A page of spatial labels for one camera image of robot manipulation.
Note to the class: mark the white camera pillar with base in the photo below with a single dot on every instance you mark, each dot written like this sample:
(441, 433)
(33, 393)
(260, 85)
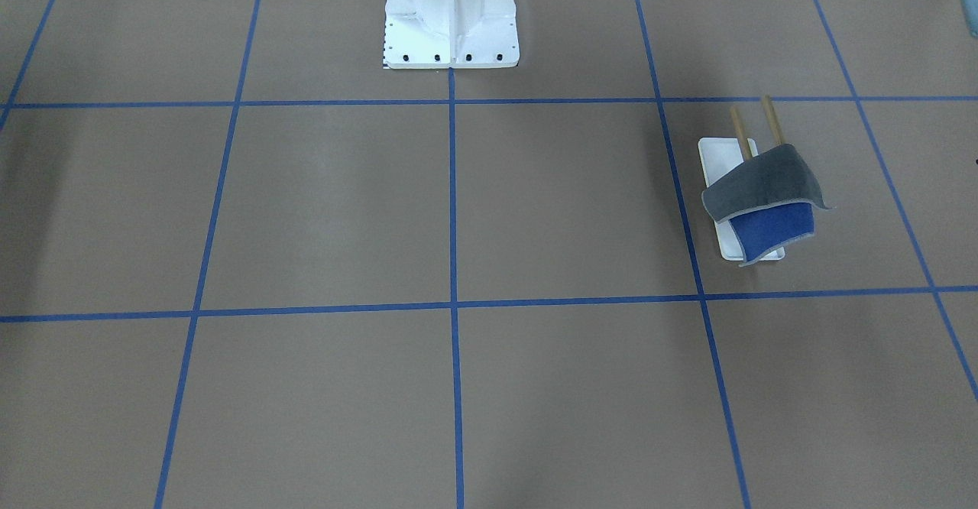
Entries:
(434, 34)

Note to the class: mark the white wooden towel rack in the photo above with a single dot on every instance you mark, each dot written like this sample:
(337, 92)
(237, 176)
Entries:
(722, 157)

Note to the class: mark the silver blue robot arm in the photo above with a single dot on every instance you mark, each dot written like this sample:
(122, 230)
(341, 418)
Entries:
(970, 16)

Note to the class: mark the grey blue towel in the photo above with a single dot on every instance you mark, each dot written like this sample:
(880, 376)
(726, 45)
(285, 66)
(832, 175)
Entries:
(769, 202)

